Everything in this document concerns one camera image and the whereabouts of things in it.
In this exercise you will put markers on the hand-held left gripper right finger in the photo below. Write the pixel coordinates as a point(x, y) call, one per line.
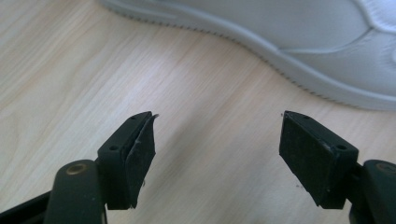
point(314, 155)

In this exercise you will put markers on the white sneaker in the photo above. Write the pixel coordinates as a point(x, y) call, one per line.
point(311, 28)

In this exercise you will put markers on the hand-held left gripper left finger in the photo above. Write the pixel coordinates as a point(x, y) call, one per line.
point(118, 161)

